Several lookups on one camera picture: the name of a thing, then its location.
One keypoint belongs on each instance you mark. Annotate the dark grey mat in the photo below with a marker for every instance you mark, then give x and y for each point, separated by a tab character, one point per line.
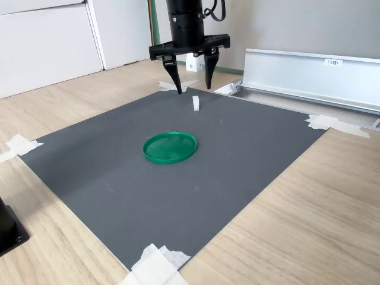
178	193

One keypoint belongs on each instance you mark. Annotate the round green lid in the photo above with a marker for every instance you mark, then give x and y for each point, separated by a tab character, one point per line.
169	148

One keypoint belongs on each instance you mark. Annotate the small white bracket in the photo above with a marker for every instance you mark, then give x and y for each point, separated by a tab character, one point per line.
193	63

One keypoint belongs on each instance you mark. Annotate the grey partition wall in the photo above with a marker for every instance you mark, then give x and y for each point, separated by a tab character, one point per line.
297	26

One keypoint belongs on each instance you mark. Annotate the small white plastic terminal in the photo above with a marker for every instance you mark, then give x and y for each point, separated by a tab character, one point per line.
195	103

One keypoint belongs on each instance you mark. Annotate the white partition panel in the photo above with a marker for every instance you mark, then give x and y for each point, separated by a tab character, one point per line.
44	47
124	29

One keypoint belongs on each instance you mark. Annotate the white tape piece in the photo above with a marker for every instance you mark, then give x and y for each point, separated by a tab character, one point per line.
154	267
166	85
20	145
329	123

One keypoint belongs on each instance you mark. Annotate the black robot foot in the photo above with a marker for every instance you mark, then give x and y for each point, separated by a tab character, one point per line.
10	228

